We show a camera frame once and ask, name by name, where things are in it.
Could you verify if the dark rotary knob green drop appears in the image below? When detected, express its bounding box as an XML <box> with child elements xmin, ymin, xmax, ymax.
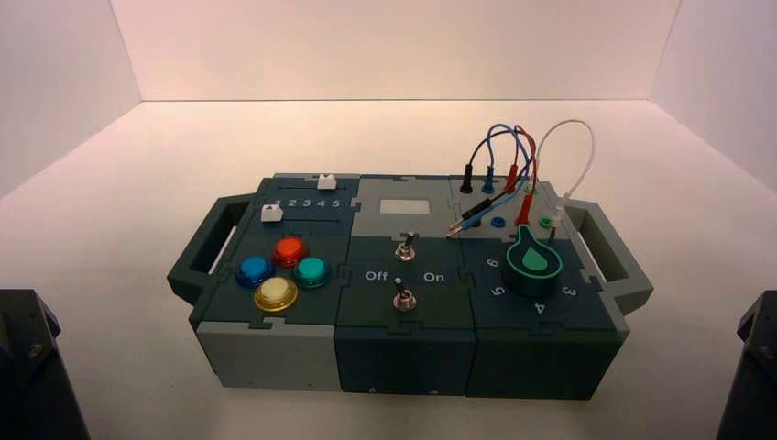
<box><xmin>505</xmin><ymin>225</ymin><xmax>565</xmax><ymax>298</ymax></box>

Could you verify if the red banana plug wire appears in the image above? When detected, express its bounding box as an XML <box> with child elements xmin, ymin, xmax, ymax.
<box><xmin>503</xmin><ymin>124</ymin><xmax>542</xmax><ymax>229</ymax></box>

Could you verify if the black banana plug wire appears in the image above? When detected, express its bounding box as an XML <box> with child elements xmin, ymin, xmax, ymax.
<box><xmin>446</xmin><ymin>126</ymin><xmax>541</xmax><ymax>239</ymax></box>

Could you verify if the green push button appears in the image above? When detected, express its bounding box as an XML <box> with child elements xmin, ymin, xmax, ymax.
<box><xmin>292</xmin><ymin>257</ymin><xmax>333</xmax><ymax>291</ymax></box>

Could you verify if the metal toggle switch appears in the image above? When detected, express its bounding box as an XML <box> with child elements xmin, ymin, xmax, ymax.
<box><xmin>391</xmin><ymin>277</ymin><xmax>418</xmax><ymax>313</ymax></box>
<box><xmin>394</xmin><ymin>230</ymin><xmax>419</xmax><ymax>263</ymax></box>

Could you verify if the blue banana plug wire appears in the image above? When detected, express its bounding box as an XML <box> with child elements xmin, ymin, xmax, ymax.
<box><xmin>449</xmin><ymin>123</ymin><xmax>535</xmax><ymax>239</ymax></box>

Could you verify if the white display window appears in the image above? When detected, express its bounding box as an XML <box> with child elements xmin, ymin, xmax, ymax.
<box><xmin>378</xmin><ymin>198</ymin><xmax>431</xmax><ymax>216</ymax></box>

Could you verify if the red push button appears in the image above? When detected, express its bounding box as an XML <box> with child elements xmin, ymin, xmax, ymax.
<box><xmin>271</xmin><ymin>237</ymin><xmax>311</xmax><ymax>270</ymax></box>

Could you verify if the dark teal grey task box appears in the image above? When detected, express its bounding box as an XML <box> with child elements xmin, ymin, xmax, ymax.
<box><xmin>191</xmin><ymin>172</ymin><xmax>632</xmax><ymax>402</ymax></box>

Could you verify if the yellow push button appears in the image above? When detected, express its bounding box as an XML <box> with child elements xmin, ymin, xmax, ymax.
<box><xmin>253</xmin><ymin>276</ymin><xmax>300</xmax><ymax>313</ymax></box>

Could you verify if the grey box handle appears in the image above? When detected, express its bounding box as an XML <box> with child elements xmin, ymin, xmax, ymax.
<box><xmin>564</xmin><ymin>199</ymin><xmax>655</xmax><ymax>317</ymax></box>

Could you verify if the white banana plug wire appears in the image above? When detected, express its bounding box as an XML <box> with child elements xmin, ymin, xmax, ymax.
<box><xmin>533</xmin><ymin>119</ymin><xmax>597</xmax><ymax>235</ymax></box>

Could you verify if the blue push button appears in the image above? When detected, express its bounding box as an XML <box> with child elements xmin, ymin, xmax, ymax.
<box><xmin>235</xmin><ymin>255</ymin><xmax>276</xmax><ymax>291</ymax></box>

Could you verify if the dark green box handle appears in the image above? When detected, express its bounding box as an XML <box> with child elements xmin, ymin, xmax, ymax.
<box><xmin>167</xmin><ymin>193</ymin><xmax>257</xmax><ymax>308</ymax></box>

